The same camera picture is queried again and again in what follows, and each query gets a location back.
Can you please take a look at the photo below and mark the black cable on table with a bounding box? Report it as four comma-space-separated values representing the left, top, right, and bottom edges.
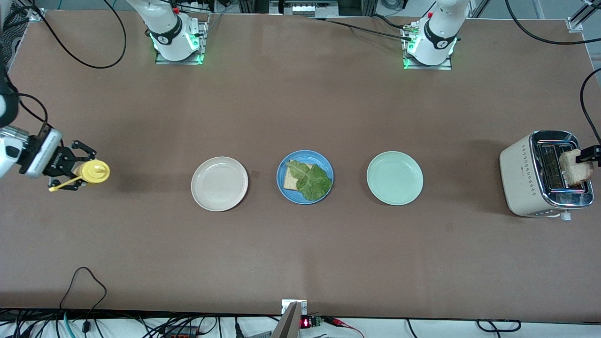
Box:
308, 14, 415, 42

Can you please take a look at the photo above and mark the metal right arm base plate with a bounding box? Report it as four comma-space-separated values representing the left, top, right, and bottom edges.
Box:
155, 13, 210, 66

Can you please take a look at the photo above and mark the yellow squeeze bottle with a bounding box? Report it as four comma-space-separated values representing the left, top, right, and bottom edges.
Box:
48, 159, 111, 192

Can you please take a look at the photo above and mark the aluminium profile corner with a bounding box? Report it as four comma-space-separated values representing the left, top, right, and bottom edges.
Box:
26, 0, 46, 22
566, 0, 601, 33

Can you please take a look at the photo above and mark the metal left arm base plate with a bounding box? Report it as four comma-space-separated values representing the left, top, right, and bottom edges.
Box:
401, 23, 454, 71

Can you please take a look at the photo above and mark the white clamp block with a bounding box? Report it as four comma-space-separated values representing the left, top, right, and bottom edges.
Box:
281, 299, 308, 315

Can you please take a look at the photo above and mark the pale green plate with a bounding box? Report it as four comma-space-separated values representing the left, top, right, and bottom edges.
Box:
366, 151, 424, 206

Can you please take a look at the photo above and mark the black coiled cable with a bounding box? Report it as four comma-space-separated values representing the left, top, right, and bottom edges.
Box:
476, 319, 522, 333

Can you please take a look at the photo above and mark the beige plate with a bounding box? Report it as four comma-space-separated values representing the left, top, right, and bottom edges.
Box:
191, 156, 249, 212

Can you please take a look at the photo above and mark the blue plate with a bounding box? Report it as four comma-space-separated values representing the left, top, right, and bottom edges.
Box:
276, 150, 335, 205

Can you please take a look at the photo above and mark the green lettuce leaf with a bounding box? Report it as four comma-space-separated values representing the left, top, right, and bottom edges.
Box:
286, 160, 333, 202

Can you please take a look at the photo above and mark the thin black cable loop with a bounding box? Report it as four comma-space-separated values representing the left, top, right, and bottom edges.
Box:
58, 266, 108, 313

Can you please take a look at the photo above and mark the cream toaster with chrome top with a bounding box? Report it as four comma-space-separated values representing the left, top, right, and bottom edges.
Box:
499, 130, 595, 221

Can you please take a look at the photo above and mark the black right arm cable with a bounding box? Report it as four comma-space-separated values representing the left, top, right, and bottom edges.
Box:
0, 0, 128, 142

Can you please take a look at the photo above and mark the grey control box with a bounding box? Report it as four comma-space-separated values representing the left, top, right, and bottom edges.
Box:
270, 0, 339, 17

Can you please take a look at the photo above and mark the red black wire pair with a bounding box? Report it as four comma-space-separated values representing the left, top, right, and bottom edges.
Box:
322, 316, 367, 338

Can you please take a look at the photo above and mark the black cable tangle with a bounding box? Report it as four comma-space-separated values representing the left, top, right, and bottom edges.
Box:
0, 307, 282, 338

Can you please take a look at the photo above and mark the black white patterned fabric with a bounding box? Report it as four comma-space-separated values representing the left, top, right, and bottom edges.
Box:
0, 4, 30, 72

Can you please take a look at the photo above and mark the toasted bread slice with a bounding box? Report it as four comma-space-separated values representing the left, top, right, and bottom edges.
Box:
283, 161, 302, 191
558, 149, 594, 187

